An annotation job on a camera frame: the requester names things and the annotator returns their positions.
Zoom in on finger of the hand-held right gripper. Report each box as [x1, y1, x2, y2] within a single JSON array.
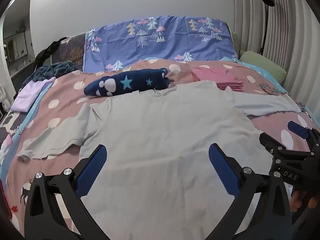
[[287, 121, 320, 155], [259, 132, 284, 161]]

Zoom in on green pillow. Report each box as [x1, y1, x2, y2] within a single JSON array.
[[239, 51, 287, 85]]

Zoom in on person's right hand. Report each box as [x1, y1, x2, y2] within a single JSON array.
[[290, 190, 320, 213]]

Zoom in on dark branch-print headboard cover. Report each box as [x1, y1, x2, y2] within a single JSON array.
[[51, 32, 87, 72]]

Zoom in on grey t-shirt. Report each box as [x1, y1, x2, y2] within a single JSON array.
[[16, 80, 303, 240]]

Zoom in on floral folded cloth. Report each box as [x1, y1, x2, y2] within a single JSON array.
[[260, 83, 307, 113]]

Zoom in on lavender folded cloth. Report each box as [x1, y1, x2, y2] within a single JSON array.
[[10, 77, 56, 113]]

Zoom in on pink polka dot blanket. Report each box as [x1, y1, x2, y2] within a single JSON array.
[[5, 59, 320, 240]]

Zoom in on arched doorway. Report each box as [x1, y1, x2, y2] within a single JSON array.
[[2, 0, 38, 80]]

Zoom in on beige pleated curtain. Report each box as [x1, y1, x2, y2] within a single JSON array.
[[232, 0, 320, 110]]

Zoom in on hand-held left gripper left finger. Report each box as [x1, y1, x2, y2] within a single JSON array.
[[24, 144, 108, 240]]

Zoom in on turquoise star-print bedsheet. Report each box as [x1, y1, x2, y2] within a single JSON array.
[[225, 57, 285, 88]]

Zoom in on purple tree-print sheet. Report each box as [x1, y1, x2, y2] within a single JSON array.
[[82, 16, 238, 73]]

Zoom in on grey white patterned sheet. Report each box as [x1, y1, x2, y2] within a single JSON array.
[[0, 110, 25, 137]]

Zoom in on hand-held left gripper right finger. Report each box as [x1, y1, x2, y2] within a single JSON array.
[[208, 143, 292, 240]]

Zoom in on dark teal fuzzy blanket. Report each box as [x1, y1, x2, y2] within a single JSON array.
[[21, 61, 75, 83]]

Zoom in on navy star-print folded blanket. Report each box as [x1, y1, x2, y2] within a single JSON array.
[[84, 67, 170, 97]]

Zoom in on pink folded clothes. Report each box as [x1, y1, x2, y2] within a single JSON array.
[[191, 67, 244, 92]]

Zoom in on green upholstered headboard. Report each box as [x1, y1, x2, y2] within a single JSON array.
[[231, 30, 242, 58]]

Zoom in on black garment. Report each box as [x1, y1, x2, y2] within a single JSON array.
[[34, 37, 68, 65]]

